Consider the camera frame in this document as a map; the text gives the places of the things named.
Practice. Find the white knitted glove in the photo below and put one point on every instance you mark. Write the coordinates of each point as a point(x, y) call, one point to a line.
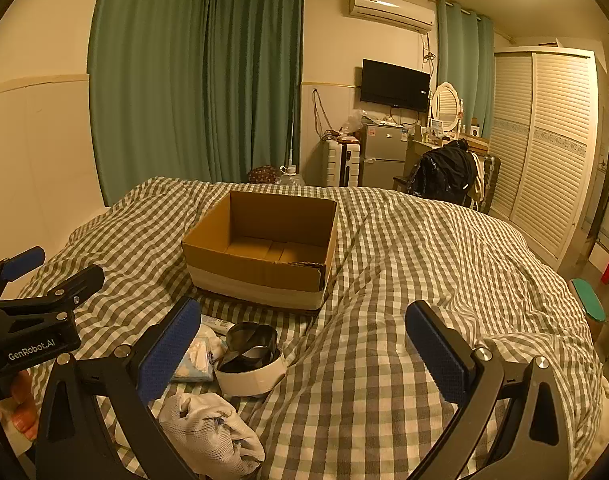
point(204, 425)

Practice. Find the clear plastic bag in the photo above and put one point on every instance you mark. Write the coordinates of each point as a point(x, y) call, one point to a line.
point(354, 121)

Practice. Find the tissue pack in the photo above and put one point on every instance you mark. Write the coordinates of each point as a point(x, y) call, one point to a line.
point(197, 357)

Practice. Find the wide green curtain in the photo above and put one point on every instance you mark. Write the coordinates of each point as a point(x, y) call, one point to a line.
point(144, 85)

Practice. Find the wooden chair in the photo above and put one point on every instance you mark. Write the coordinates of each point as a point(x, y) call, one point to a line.
point(402, 182)

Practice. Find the black wall television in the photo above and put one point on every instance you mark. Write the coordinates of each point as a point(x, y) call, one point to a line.
point(394, 85)

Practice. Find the person's left hand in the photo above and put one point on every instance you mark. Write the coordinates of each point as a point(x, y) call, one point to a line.
point(22, 410)

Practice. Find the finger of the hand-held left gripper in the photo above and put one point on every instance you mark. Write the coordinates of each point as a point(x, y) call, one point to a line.
point(24, 259)
point(79, 280)

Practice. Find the green stool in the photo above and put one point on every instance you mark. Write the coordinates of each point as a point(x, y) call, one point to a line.
point(589, 300)

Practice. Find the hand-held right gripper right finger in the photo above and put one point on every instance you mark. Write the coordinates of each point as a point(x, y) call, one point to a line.
point(437, 350)

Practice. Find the white suitcase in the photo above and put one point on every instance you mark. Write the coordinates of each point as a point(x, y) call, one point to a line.
point(342, 162)

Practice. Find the dark suitcase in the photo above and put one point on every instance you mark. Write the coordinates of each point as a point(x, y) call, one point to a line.
point(490, 180)

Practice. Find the brown cardboard box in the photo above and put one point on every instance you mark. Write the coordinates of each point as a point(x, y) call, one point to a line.
point(254, 280)

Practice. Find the narrow green curtain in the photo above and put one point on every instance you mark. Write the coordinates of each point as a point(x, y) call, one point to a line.
point(464, 70)

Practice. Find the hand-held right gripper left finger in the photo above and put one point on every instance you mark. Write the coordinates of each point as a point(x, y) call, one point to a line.
point(167, 355)

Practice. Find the green checked blanket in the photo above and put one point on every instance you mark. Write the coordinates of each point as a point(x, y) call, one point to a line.
point(384, 285)

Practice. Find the dressing table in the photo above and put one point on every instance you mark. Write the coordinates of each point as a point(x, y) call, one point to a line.
point(418, 152)

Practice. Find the black jacket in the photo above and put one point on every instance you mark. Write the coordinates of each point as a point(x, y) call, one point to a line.
point(447, 170)

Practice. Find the small grey fridge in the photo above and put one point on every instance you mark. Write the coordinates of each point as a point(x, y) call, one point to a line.
point(383, 155)

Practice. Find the large clear water bottle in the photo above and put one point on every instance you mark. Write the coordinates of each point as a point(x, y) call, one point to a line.
point(290, 177)

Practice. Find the white tube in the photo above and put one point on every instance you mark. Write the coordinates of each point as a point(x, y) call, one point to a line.
point(217, 323)

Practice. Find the brown patterned bag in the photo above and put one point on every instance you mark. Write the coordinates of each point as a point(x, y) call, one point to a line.
point(263, 174)

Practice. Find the white louvred wardrobe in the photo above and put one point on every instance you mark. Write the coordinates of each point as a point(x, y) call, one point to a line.
point(549, 150)

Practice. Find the white air conditioner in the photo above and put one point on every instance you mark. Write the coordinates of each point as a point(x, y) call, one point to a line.
point(389, 10)

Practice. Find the white oval mirror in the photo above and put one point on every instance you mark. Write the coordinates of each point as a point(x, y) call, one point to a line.
point(445, 106)

